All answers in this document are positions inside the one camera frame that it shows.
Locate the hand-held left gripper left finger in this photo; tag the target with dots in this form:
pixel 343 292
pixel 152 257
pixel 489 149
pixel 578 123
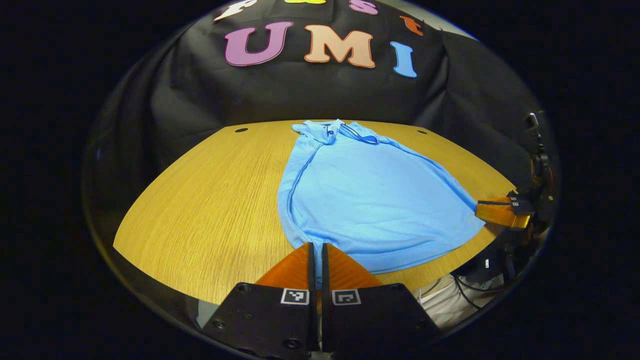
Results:
pixel 270 320

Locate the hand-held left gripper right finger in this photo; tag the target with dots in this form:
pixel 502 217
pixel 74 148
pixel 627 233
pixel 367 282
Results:
pixel 372 315

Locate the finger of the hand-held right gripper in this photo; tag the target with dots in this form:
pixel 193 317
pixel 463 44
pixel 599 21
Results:
pixel 500 212

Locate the light blue T-shirt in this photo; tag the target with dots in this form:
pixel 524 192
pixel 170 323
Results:
pixel 375 200

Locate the white cloth under table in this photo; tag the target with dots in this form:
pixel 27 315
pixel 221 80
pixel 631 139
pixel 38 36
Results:
pixel 445 305

